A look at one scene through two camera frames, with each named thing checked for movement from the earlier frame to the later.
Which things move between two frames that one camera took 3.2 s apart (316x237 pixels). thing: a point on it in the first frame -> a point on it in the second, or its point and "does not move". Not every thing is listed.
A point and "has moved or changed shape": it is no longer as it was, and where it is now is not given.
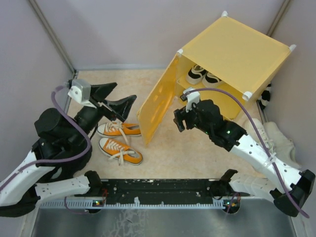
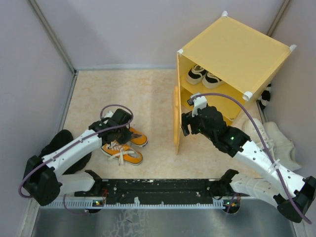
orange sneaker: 113,129 has moved or changed shape
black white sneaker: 195,74 does not move
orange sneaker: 116,151 does not move
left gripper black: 105,106 -> 126,135
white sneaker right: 282,148 does not move
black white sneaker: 210,80 does not move
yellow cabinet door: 159,101 -> 177,118
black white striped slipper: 265,97 does not move
